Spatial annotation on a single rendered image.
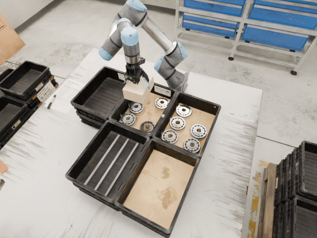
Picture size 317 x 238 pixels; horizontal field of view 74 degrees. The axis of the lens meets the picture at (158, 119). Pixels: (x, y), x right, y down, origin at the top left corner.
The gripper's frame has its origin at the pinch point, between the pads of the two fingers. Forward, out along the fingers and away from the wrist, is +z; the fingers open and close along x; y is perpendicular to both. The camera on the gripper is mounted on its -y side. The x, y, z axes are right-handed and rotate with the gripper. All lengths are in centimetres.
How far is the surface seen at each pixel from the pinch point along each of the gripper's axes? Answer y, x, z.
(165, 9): -271, -82, 104
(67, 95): -3, -69, 40
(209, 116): -13, 43, 27
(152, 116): 0.1, 7.2, 26.7
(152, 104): -9.8, 3.5, 26.7
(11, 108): 10, -139, 72
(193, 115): -10.4, 33.0, 26.7
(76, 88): -13, -67, 40
